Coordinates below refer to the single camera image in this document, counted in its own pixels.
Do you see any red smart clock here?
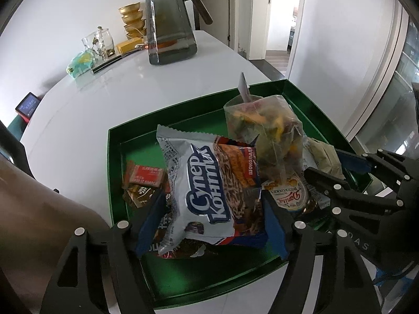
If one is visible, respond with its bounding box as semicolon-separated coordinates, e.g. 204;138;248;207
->
15;92;42;125

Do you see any yellow cookie packet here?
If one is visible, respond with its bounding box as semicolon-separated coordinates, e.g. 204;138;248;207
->
262;173;331;216

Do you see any clear bag of colourful candies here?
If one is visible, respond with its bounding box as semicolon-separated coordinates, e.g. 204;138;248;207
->
223;72;306;184

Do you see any brown wheat-print snack bag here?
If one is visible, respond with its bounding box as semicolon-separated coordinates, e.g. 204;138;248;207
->
123;185;230;260

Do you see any white and blue snack packet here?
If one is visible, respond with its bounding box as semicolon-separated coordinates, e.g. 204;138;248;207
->
156;124;269;257

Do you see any copper kettle with black handle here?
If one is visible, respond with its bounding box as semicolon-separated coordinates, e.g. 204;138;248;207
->
0;119;112;301

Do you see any orange snack bar packet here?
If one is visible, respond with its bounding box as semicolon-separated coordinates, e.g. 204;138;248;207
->
123;161;167;190

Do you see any teal sofa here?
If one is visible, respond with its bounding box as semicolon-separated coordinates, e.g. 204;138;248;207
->
7;113;28;143

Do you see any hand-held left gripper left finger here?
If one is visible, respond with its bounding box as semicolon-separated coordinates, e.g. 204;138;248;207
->
39;190;166;314

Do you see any beige snack packet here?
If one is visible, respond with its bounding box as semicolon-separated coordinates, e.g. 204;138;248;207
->
303;137;344;180

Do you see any clear glass cup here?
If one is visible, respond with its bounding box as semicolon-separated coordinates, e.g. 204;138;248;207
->
81;26;116;61

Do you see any orange-handled tool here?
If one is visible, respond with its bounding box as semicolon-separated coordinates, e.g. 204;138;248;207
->
144;39;179;49

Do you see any green tray box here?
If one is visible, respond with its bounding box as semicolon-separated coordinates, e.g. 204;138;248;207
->
107;79;374;311

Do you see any gold box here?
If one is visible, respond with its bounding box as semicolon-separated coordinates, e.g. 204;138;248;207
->
116;37;146;54

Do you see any grey glass pitcher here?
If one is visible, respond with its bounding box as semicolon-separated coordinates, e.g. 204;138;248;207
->
141;0;213;66

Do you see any teal clear plastic packet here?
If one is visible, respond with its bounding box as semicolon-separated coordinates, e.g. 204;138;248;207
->
66;50;99;77

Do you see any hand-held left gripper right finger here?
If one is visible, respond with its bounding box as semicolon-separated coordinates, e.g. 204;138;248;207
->
260;190;382;314

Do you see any stack of gold bowls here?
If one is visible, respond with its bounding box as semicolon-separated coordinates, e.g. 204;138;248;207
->
118;3;148;41

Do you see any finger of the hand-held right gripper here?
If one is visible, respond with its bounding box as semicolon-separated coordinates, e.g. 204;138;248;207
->
303;167;406;233
335;148;419;190

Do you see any black stick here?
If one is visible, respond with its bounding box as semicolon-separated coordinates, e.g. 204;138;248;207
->
91;54;122;74

